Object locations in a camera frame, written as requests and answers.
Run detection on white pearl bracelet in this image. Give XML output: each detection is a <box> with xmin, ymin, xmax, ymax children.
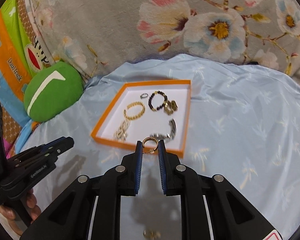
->
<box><xmin>112</xmin><ymin>119</ymin><xmax>131</xmax><ymax>142</ymax></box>

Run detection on silver metal watch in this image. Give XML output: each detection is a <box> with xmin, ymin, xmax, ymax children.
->
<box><xmin>150</xmin><ymin>119</ymin><xmax>177</xmax><ymax>142</ymax></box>

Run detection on gold hoop earring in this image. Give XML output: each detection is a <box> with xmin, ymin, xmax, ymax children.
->
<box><xmin>142</xmin><ymin>137</ymin><xmax>159</xmax><ymax>154</ymax></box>

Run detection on gold chain bangle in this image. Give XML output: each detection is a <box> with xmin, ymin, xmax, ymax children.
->
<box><xmin>123</xmin><ymin>101</ymin><xmax>146</xmax><ymax>121</ymax></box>

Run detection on gold knot earrings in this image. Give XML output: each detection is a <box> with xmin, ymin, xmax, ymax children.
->
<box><xmin>164</xmin><ymin>100</ymin><xmax>178</xmax><ymax>115</ymax></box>

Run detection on black bead bracelet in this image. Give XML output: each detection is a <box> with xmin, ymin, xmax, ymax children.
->
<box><xmin>148</xmin><ymin>90</ymin><xmax>169</xmax><ymax>112</ymax></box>

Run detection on person's left hand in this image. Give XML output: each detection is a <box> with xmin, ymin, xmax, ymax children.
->
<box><xmin>0</xmin><ymin>189</ymin><xmax>42</xmax><ymax>221</ymax></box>

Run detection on green plush pillow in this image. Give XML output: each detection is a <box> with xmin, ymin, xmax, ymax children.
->
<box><xmin>24</xmin><ymin>61</ymin><xmax>84</xmax><ymax>122</ymax></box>

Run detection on light blue palm-print cloth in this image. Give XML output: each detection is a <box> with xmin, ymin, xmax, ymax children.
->
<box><xmin>24</xmin><ymin>55</ymin><xmax>300</xmax><ymax>239</ymax></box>

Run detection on colourful cartoon bedsheet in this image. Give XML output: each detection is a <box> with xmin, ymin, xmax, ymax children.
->
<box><xmin>0</xmin><ymin>0</ymin><xmax>51</xmax><ymax>158</ymax></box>

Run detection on orange shallow box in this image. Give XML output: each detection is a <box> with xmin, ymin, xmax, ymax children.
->
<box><xmin>91</xmin><ymin>80</ymin><xmax>191</xmax><ymax>157</ymax></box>

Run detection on grey floral blanket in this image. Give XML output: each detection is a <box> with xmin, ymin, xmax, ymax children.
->
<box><xmin>25</xmin><ymin>0</ymin><xmax>300</xmax><ymax>84</ymax></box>

